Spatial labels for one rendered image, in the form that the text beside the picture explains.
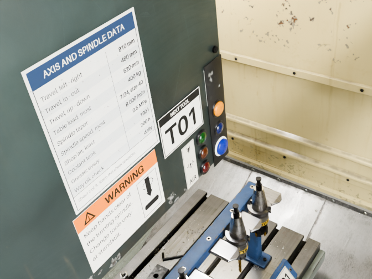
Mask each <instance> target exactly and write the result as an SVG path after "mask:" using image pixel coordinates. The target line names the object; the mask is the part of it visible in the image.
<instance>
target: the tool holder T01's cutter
mask: <svg viewBox="0 0 372 279"><path fill-rule="evenodd" d="M252 233H255V236H257V237H261V235H263V234H264V236H266V235H267V233H268V226H267V224H266V225H265V226H263V227H261V228H260V229H259V230H256V231H254V232H252Z"/></svg>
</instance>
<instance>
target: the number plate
mask: <svg viewBox="0 0 372 279"><path fill-rule="evenodd" d="M276 279H295V278H294V277H293V276H292V274H291V273H290V272H289V270H288V269H287V268H286V266H284V268H283V269H282V271H281V272H280V274H279V275H278V276H277V278H276Z"/></svg>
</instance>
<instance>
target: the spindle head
mask: <svg viewBox="0 0 372 279"><path fill-rule="evenodd" d="M132 7H133V8H134V11H135V17H136V22H137V28H138V33H139V39H140V42H141V48H142V54H143V59H144V64H145V68H146V74H147V79H148V84H149V90H150V94H151V99H152V105H153V110H154V116H155V119H156V125H157V120H158V119H159V118H161V117H162V116H163V115H164V114H165V113H166V112H168V111H169V110H170V109H171V108H172V107H174V106H175V105H176V104H177V103H178V102H180V101H181V100H182V99H183V98H185V97H186V96H187V95H188V94H189V93H191V92H192V91H193V90H194V89H195V88H196V87H198V86H199V90H200V99H201V109H202V114H203V124H202V125H201V126H200V127H199V128H198V129H197V130H196V131H195V132H194V133H193V134H192V135H190V136H189V137H188V138H187V139H186V140H185V141H184V142H183V143H182V144H181V145H180V146H179V147H178V148H176V149H175V150H174V151H173V152H172V153H171V154H170V155H169V156H168V157H167V158H166V159H164V156H163V151H162V145H161V139H160V136H159V130H158V125H157V131H158V136H159V143H158V144H157V145H155V146H154V147H153V148H152V149H151V150H150V151H149V152H148V153H146V154H145V155H144V156H143V157H142V158H141V159H140V160H139V161H137V162H136V163H135V164H134V165H133V166H132V167H131V168H130V169H128V170H127V171H126V172H125V173H124V174H123V175H121V176H120V177H119V178H118V179H117V180H116V181H115V182H113V183H112V184H111V185H110V186H109V187H108V188H107V189H106V190H104V191H103V192H102V193H101V194H100V195H99V196H98V197H97V198H95V199H94V200H93V201H92V202H91V203H90V204H89V205H88V206H86V207H85V208H84V209H83V210H82V211H81V212H79V213H78V215H76V214H75V211H74V208H73V205H72V203H71V201H70V198H69V195H68V193H67V191H66V187H65V185H64V182H63V180H62V177H61V175H60V172H59V170H58V167H57V165H56V162H55V159H54V157H53V154H52V152H51V149H50V147H49V143H48V141H47V138H46V136H45V133H44V131H43V128H42V126H41V123H40V121H39V118H38V115H37V113H36V110H35V108H34V105H33V103H32V100H31V98H30V95H29V92H28V90H27V87H26V85H25V82H24V80H23V77H22V74H21V72H22V71H24V70H26V69H27V68H29V67H31V66H33V65H34V64H36V63H38V62H40V61H41V60H43V59H45V58H46V57H48V56H50V55H52V54H53V53H55V52H56V51H58V50H60V49H62V48H63V47H65V46H67V45H69V44H70V43H72V42H74V41H76V40H77V39H79V38H81V37H82V36H84V35H85V34H87V33H89V32H91V31H92V30H94V29H96V28H98V27H99V26H101V25H103V24H105V23H106V22H108V21H110V20H111V19H113V18H114V17H116V16H118V15H120V14H121V13H123V12H125V11H127V10H128V9H130V8H132ZM218 55H220V50H219V36H218V22H217V15H216V0H0V279H102V278H103V277H104V276H105V275H106V274H107V273H108V272H109V271H110V270H111V269H112V268H113V267H114V265H115V264H117V263H118V262H119V260H120V259H122V258H123V257H124V256H125V254H127V252H128V251H129V250H130V249H131V248H132V247H133V246H134V245H135V244H136V243H137V242H138V241H139V240H140V239H141V238H142V236H143V235H144V234H145V233H146V232H147V231H148V230H149V229H150V228H151V227H152V226H153V225H154V224H155V223H156V222H157V221H158V220H159V219H160V218H161V217H162V216H163V215H164V214H165V213H166V212H167V211H168V210H169V209H170V208H171V207H172V206H173V205H174V203H175V202H176V201H177V200H178V199H179V198H180V197H181V196H182V195H183V194H184V193H185V192H186V191H187V190H188V188H187V182H186V178H185V171H184V164H183V157H182V150H181V149H182V148H183V147H184V146H186V145H187V144H188V143H189V142H190V141H191V140H192V139H193V140H194V148H195V156H196V160H197V169H198V176H199V178H200V177H201V176H202V174H201V173H200V166H201V164H202V163H203V162H204V161H205V160H206V159H208V160H210V166H211V165H212V164H213V163H214V162H213V151H212V145H211V135H210V125H209V114H208V106H207V99H206V89H205V79H204V67H205V66H206V65H207V64H208V63H210V62H211V61H212V60H213V59H215V58H216V57H217V56H218ZM201 130H206V131H207V138H206V141H205V143H204V144H203V145H207V146H208V147H209V153H208V155H207V157H206V159H205V160H203V161H201V160H199V158H198V153H199V150H200V148H201V147H202V146H203V145H201V146H199V145H197V142H196V138H197V135H198V133H199V132H200V131H201ZM153 150H155V153H156V158H157V163H158V169H159V174H160V177H161V182H162V188H163V193H164V198H165V202H164V203H163V204H162V205H161V206H160V207H159V208H158V209H157V210H156V211H155V212H154V213H153V214H152V215H151V216H150V217H149V218H148V219H147V220H146V221H145V222H144V223H143V224H142V225H141V226H140V227H139V228H138V229H137V230H136V231H135V232H134V233H133V234H132V235H131V236H130V237H129V238H128V239H127V240H126V241H125V242H124V243H123V244H122V245H121V246H120V247H119V248H118V249H117V250H116V251H115V252H114V253H113V254H112V255H111V256H110V257H109V258H108V259H107V260H106V261H105V262H104V263H103V264H102V265H101V266H100V267H99V269H98V270H97V271H96V272H95V273H93V271H92V269H91V266H90V264H89V261H88V259H87V257H86V254H85V251H84V249H83V246H82V244H81V241H80V239H79V236H78V234H77V232H76V229H75V226H74V224H73V220H75V219H76V218H77V217H78V216H79V215H80V214H81V213H82V212H84V211H85V210H86V209H87V208H88V207H89V206H90V205H91V204H92V203H94V202H95V201H96V200H97V199H98V198H99V197H100V196H102V195H103V194H104V193H105V192H106V191H107V190H109V189H110V188H111V187H112V186H113V185H114V184H115V183H116V182H118V181H119V180H120V179H121V178H122V177H123V176H124V175H125V174H126V173H128V172H129V171H130V170H131V169H132V168H133V167H134V166H135V165H137V164H138V163H139V162H140V161H141V160H143V159H144V157H145V156H147V155H148V154H149V153H150V152H151V151H153Z"/></svg>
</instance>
